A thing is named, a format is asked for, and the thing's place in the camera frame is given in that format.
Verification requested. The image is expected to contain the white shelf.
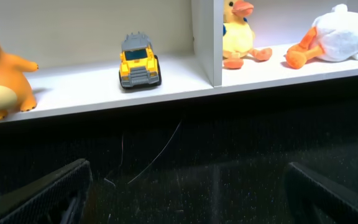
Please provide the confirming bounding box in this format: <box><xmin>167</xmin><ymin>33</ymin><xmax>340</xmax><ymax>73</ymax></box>
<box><xmin>0</xmin><ymin>0</ymin><xmax>358</xmax><ymax>127</ymax></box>

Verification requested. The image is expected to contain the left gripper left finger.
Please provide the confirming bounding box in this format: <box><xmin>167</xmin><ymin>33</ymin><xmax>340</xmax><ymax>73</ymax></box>
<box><xmin>0</xmin><ymin>158</ymin><xmax>93</xmax><ymax>224</ymax></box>

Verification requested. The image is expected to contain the orange toy dinosaur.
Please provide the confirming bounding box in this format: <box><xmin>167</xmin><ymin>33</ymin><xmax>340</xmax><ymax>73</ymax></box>
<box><xmin>0</xmin><ymin>20</ymin><xmax>39</xmax><ymax>122</ymax></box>

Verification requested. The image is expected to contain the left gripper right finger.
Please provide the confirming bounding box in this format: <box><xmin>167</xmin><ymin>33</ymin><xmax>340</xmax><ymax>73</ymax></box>
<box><xmin>284</xmin><ymin>161</ymin><xmax>358</xmax><ymax>224</ymax></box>

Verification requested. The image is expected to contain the white plush duck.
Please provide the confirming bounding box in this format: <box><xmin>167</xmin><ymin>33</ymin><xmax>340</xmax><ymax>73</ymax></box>
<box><xmin>285</xmin><ymin>0</ymin><xmax>358</xmax><ymax>70</ymax></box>

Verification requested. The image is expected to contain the grey and yellow toy truck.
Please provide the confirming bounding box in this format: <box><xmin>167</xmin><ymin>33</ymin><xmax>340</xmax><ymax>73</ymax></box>
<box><xmin>118</xmin><ymin>32</ymin><xmax>162</xmax><ymax>90</ymax></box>

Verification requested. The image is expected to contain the yellow plush duck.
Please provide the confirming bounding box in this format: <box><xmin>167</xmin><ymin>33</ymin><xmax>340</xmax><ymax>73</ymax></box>
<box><xmin>222</xmin><ymin>0</ymin><xmax>273</xmax><ymax>70</ymax></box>

